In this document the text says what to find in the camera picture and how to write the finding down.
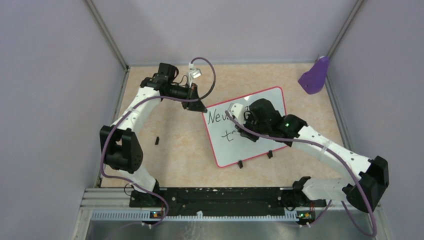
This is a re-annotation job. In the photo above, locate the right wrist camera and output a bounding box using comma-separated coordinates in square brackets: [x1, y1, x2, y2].
[228, 103, 247, 125]

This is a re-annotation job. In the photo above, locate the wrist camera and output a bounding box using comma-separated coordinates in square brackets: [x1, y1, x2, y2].
[228, 103, 247, 125]
[187, 62, 202, 85]

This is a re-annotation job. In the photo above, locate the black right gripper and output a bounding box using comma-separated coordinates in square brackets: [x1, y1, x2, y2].
[235, 112, 270, 142]

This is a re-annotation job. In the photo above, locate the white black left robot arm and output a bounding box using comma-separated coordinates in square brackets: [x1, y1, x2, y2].
[99, 60, 215, 207]

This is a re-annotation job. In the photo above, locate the pink framed whiteboard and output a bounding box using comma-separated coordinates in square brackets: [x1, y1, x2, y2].
[203, 86, 287, 168]

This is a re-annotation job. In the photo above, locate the purple marker holder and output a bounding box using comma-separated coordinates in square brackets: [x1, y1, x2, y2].
[297, 56, 330, 95]

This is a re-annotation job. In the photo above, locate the white cable duct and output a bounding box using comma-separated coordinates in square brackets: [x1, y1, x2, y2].
[90, 210, 299, 222]

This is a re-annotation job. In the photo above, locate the aluminium frame rail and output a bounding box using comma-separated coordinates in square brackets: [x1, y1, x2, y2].
[80, 187, 133, 210]

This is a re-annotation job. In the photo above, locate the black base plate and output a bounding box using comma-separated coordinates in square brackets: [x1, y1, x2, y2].
[129, 187, 327, 217]

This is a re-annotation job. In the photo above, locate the black whiteboard clip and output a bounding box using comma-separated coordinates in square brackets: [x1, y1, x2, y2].
[237, 160, 244, 169]
[266, 150, 273, 159]

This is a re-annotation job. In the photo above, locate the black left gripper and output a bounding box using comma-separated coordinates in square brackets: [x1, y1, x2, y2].
[165, 82, 208, 113]

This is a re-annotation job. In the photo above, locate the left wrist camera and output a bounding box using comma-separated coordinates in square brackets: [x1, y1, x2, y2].
[187, 62, 202, 85]

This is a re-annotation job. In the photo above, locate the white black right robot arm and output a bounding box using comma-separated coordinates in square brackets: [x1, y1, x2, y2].
[228, 98, 389, 213]

